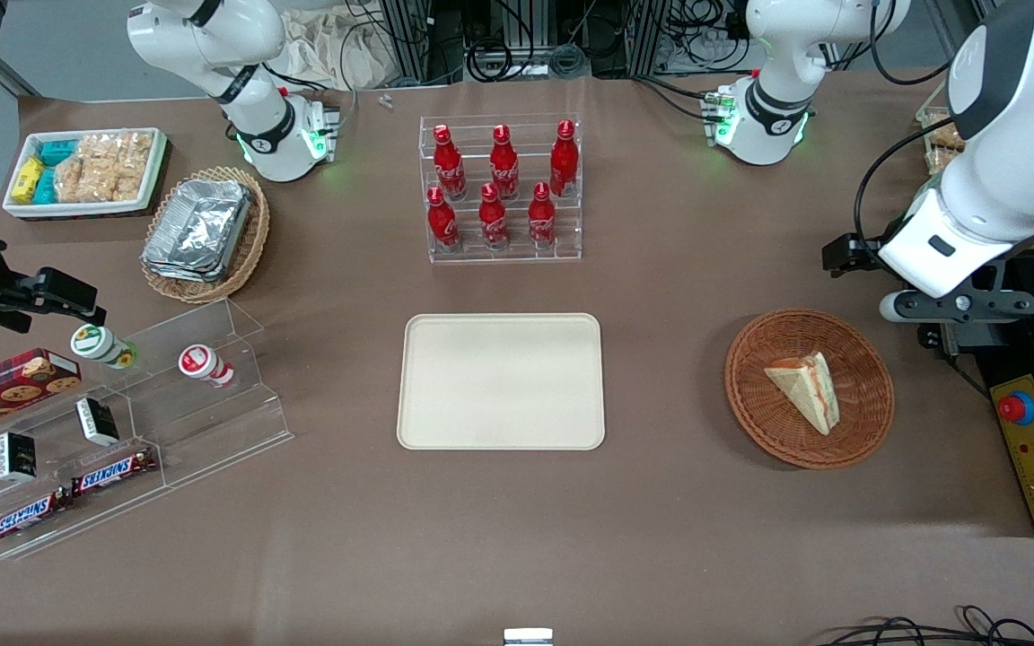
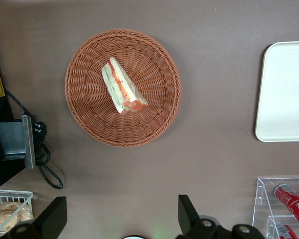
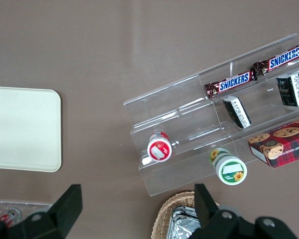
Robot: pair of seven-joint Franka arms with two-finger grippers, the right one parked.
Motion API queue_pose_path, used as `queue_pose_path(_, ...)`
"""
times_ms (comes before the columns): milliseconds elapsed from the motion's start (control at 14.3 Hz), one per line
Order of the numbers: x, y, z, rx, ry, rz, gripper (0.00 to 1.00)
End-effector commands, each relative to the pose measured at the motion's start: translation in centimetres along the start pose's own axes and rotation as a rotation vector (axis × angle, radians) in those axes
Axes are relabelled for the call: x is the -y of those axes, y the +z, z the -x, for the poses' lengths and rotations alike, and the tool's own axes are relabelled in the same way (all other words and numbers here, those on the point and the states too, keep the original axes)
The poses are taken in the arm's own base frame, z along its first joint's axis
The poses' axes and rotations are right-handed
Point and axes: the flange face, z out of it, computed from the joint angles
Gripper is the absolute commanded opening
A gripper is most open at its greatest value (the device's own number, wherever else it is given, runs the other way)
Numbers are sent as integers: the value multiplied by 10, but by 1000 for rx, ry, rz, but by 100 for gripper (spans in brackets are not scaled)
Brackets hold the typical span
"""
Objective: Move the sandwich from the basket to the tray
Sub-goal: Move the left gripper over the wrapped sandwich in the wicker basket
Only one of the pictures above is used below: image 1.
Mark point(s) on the teal snack packet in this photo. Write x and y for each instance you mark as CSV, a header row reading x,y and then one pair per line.
x,y
59,152
47,187

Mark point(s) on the clear acrylic bottle rack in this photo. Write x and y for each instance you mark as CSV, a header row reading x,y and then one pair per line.
x,y
562,242

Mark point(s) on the stacked aluminium foil containers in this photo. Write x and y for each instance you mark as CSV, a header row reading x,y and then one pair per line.
x,y
198,229

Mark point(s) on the red cola bottle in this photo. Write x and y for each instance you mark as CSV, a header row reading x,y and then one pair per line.
x,y
493,222
450,170
504,169
564,166
541,220
442,224

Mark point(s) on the snickers chocolate bar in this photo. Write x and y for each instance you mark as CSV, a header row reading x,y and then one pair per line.
x,y
28,518
113,473

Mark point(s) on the clear box of snacks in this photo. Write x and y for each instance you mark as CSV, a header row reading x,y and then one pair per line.
x,y
941,144

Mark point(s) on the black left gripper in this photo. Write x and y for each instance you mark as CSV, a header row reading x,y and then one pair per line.
x,y
851,252

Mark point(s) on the round brown wicker basket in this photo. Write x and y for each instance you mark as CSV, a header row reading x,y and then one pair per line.
x,y
858,422

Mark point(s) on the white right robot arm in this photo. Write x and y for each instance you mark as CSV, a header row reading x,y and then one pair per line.
x,y
212,36

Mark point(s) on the red capped yogurt bottle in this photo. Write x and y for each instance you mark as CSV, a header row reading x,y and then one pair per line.
x,y
201,362

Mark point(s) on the small white metal block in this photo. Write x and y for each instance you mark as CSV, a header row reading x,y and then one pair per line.
x,y
528,638

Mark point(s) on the triangle sandwich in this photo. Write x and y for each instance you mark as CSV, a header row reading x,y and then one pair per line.
x,y
804,386

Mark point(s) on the red tartan cookie box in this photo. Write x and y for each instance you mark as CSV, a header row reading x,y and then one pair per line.
x,y
5,386

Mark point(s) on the clear acrylic stepped display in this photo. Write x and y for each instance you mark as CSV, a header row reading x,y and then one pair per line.
x,y
212,422

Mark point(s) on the black side bench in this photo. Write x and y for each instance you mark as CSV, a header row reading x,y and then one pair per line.
x,y
1006,352

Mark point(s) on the clear bag of crackers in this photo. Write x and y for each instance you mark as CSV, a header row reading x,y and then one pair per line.
x,y
104,166

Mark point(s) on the beige rectangular serving tray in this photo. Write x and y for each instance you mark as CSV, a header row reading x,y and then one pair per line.
x,y
499,381

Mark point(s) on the small black drink carton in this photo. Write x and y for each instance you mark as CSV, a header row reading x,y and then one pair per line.
x,y
97,422
16,458

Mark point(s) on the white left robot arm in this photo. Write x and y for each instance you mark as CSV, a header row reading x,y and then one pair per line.
x,y
1002,135

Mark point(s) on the cream cloth bag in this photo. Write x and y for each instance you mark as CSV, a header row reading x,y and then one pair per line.
x,y
328,49

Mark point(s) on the green capped yogurt bottle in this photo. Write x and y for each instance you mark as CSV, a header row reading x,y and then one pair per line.
x,y
95,344

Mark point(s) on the light oval wicker basket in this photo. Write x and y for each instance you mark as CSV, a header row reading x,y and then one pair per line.
x,y
252,242

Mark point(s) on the yellow snack packet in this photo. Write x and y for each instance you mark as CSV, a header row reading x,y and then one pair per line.
x,y
28,178

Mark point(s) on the white rectangular snack tray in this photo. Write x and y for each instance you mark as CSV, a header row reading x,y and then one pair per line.
x,y
86,208

